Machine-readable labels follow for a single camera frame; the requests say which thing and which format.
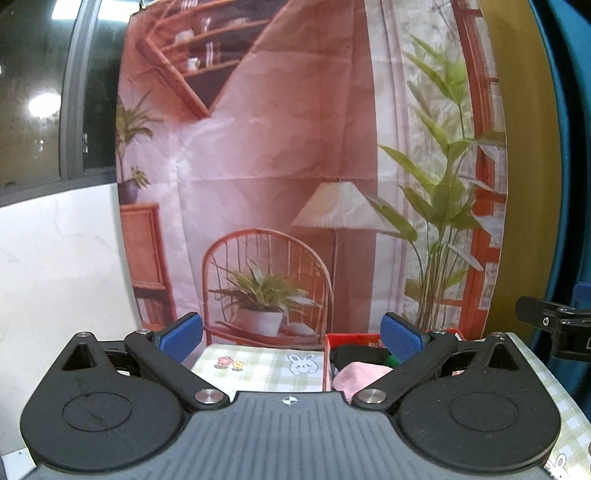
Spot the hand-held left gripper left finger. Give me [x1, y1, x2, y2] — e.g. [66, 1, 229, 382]
[62, 312, 229, 411]

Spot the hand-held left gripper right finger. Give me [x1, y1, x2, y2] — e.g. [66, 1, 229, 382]
[353, 312, 522, 411]

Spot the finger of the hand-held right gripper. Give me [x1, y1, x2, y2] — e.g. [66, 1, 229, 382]
[515, 296, 561, 330]

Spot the red strawberry print cardboard box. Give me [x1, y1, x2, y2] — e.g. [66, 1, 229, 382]
[323, 329, 467, 393]

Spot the black eye mask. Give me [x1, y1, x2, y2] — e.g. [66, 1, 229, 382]
[330, 345, 389, 370]

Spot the pink knitted cloth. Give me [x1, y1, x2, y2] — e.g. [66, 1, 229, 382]
[332, 362, 393, 404]

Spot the teal curtain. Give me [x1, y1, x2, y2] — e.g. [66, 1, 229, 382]
[526, 0, 591, 356]

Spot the dark glass window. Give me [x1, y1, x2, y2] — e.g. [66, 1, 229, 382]
[0, 0, 139, 208]

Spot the printed room scene wall cloth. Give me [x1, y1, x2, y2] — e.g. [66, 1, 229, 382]
[115, 0, 509, 340]

